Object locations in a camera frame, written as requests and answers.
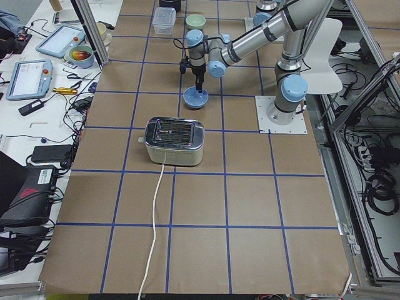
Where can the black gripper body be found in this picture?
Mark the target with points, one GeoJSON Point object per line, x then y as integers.
{"type": "Point", "coordinates": [198, 70]}

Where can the green bowl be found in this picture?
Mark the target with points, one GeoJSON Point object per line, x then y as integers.
{"type": "Point", "coordinates": [195, 21]}

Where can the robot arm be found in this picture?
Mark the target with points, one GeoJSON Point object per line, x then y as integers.
{"type": "Point", "coordinates": [297, 22]}
{"type": "Point", "coordinates": [264, 10]}

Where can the beige bowl with lemon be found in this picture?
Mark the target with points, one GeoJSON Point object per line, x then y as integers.
{"type": "Point", "coordinates": [105, 33]}

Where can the blue bowl with fruit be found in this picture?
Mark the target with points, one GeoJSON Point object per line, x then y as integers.
{"type": "Point", "coordinates": [82, 56]}

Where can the clear plastic food container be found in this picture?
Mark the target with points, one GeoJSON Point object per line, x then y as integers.
{"type": "Point", "coordinates": [163, 20]}

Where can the cream chrome toaster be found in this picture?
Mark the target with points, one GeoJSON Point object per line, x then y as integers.
{"type": "Point", "coordinates": [174, 141]}

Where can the dark blue saucepan with lid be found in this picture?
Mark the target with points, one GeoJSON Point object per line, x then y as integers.
{"type": "Point", "coordinates": [175, 4]}

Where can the white plastic chair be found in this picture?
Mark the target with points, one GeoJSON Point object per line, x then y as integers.
{"type": "Point", "coordinates": [320, 77]}

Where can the black scissors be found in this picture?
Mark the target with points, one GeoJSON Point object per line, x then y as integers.
{"type": "Point", "coordinates": [75, 76]}

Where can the kitchen scale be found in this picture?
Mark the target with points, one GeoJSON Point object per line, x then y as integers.
{"type": "Point", "coordinates": [65, 16]}

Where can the far teach pendant tablet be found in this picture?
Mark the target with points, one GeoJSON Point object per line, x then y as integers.
{"type": "Point", "coordinates": [59, 41]}

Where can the teach pendant tablet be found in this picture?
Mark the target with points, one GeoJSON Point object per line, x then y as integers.
{"type": "Point", "coordinates": [30, 79]}
{"type": "Point", "coordinates": [59, 41]}

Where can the black power brick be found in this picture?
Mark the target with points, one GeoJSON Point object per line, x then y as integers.
{"type": "Point", "coordinates": [50, 154]}

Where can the black power adapter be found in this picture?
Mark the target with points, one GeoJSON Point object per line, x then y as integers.
{"type": "Point", "coordinates": [31, 107]}

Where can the near teach pendant tablet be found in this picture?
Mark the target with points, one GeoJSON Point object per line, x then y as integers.
{"type": "Point", "coordinates": [30, 79]}

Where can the metal allen key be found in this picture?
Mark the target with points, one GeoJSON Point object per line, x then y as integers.
{"type": "Point", "coordinates": [38, 125]}

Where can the black computer box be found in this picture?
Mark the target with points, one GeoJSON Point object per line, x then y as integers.
{"type": "Point", "coordinates": [30, 204]}

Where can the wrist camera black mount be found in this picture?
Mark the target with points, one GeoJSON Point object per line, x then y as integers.
{"type": "Point", "coordinates": [184, 64]}

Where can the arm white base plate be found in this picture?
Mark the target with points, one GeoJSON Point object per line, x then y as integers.
{"type": "Point", "coordinates": [250, 25]}
{"type": "Point", "coordinates": [272, 121]}

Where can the aluminium frame post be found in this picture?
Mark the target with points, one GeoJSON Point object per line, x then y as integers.
{"type": "Point", "coordinates": [86, 18]}

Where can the yellow handled screwdriver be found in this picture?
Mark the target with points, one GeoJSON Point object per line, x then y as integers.
{"type": "Point", "coordinates": [65, 91]}

